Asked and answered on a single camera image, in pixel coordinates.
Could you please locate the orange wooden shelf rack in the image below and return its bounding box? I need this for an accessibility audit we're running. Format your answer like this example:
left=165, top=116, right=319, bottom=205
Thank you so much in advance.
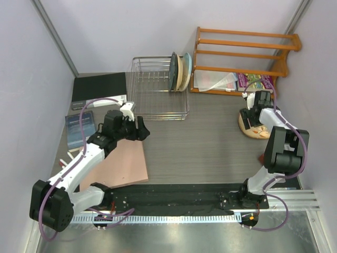
left=192, top=27, right=302, bottom=82

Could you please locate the dark blue glazed plate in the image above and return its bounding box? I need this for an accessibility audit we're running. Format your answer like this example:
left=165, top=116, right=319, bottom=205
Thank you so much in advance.
left=168, top=52, right=177, bottom=91

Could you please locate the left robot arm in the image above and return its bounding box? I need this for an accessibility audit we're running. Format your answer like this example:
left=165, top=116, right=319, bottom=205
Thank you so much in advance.
left=29, top=110, right=150, bottom=232

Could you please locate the black binder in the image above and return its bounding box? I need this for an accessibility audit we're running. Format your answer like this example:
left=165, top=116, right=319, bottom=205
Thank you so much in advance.
left=71, top=72, right=127, bottom=110

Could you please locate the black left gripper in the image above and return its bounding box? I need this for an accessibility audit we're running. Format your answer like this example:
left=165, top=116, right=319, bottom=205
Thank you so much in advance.
left=114, top=115, right=150, bottom=141

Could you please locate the small cream bird plate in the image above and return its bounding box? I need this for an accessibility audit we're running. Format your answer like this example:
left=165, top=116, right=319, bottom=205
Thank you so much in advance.
left=238, top=113, right=270, bottom=139

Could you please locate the clear plastic folder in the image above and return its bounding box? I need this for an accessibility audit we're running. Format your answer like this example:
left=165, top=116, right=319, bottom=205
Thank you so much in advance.
left=194, top=70, right=237, bottom=92

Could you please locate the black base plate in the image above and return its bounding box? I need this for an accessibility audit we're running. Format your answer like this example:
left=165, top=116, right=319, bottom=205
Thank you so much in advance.
left=110, top=183, right=269, bottom=215

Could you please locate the large cream bird plate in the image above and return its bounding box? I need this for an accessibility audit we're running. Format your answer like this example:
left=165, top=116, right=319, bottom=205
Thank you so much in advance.
left=175, top=56, right=185, bottom=92

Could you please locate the dark blue book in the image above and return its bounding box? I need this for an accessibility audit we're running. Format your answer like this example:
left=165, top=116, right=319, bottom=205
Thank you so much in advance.
left=65, top=111, right=96, bottom=150

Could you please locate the metal wire dish rack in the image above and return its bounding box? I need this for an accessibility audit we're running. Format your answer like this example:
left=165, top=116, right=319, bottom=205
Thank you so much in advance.
left=127, top=56, right=190, bottom=120

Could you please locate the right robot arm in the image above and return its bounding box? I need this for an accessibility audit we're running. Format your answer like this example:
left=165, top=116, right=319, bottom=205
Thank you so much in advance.
left=237, top=91, right=310, bottom=208

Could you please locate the purple colourful book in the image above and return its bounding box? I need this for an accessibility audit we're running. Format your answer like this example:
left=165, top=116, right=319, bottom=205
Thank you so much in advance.
left=236, top=73, right=273, bottom=93

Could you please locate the pink board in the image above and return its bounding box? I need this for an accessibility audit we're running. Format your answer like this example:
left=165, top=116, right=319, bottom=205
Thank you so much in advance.
left=80, top=140, right=148, bottom=191

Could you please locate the red white marker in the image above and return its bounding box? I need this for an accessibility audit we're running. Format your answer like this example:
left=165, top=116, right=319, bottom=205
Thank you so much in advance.
left=59, top=159, right=67, bottom=168

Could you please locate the red brown block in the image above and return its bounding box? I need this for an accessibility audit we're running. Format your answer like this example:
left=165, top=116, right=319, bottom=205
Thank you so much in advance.
left=258, top=154, right=264, bottom=165

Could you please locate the blue and cream plate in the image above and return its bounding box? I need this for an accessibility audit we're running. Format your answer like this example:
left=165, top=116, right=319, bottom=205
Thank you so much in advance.
left=181, top=53, right=192, bottom=91

